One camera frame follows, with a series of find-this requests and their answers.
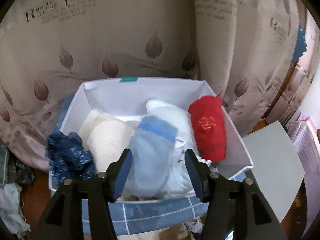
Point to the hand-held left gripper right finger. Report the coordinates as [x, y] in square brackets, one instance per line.
[196, 177]

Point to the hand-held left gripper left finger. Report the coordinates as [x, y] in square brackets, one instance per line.
[122, 177]

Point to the light blue sock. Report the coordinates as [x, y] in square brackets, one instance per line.
[150, 165]

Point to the cream ribbed underwear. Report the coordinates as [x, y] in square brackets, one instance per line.
[107, 140]

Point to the dark blue speckled sock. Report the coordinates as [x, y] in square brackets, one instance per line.
[67, 155]

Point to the pale white underwear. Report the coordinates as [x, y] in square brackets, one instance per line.
[170, 117]

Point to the white shoe box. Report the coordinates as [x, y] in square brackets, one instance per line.
[150, 90]

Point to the blue checked cloth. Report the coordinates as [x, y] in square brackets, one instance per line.
[150, 215]

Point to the small printed wrapper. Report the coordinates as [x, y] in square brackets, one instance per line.
[192, 226]

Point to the pink checked bag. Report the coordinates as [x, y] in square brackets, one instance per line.
[307, 142]

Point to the leaf print curtain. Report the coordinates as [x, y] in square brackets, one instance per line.
[125, 30]

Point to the blue cloth item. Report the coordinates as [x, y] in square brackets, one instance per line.
[298, 45]

